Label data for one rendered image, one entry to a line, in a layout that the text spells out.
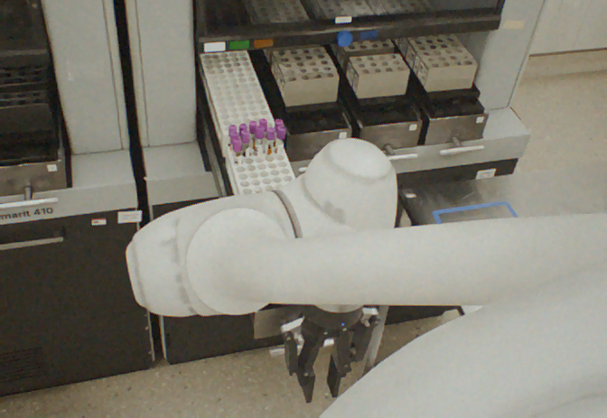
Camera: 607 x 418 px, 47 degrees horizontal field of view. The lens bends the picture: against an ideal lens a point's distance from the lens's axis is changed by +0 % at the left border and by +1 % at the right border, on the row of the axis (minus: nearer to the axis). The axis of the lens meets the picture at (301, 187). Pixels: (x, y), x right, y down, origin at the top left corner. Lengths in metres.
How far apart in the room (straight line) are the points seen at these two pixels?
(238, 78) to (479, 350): 1.26
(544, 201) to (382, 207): 0.66
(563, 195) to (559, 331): 1.19
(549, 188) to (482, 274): 0.90
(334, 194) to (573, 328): 0.53
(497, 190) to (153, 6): 0.69
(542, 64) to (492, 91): 1.68
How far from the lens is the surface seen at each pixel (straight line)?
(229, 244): 0.63
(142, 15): 1.28
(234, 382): 1.96
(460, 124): 1.52
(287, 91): 1.41
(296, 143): 1.39
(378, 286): 0.52
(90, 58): 1.32
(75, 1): 1.27
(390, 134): 1.46
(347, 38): 1.35
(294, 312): 1.10
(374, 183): 0.70
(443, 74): 1.52
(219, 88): 1.40
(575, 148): 2.94
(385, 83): 1.47
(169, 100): 1.39
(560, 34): 3.26
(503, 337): 0.19
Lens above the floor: 1.67
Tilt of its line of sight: 43 degrees down
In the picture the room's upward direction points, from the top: 6 degrees clockwise
